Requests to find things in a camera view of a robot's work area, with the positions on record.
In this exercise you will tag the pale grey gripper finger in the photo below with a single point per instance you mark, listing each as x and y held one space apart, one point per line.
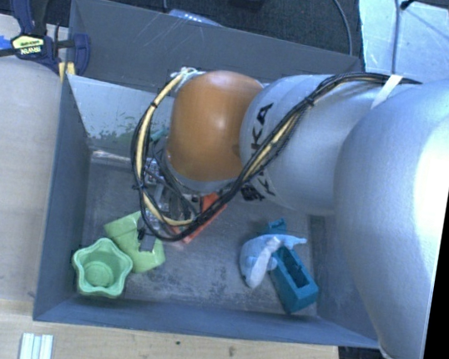
147 243

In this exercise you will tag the light green round cup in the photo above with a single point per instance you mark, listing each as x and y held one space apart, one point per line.
127 235

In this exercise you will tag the orange flat block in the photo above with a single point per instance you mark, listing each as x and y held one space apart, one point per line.
208 210

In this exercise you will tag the green star-shaped cup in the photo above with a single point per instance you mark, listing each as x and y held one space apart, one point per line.
99 269

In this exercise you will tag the grey metal bin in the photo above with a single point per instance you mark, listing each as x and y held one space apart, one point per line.
199 284

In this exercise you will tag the pale blue toy whale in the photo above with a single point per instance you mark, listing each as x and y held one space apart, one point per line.
254 259

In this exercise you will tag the pale wood flat board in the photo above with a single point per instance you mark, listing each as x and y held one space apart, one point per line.
8 182

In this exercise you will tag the teal hollow box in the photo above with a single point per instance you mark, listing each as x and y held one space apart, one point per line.
297 283

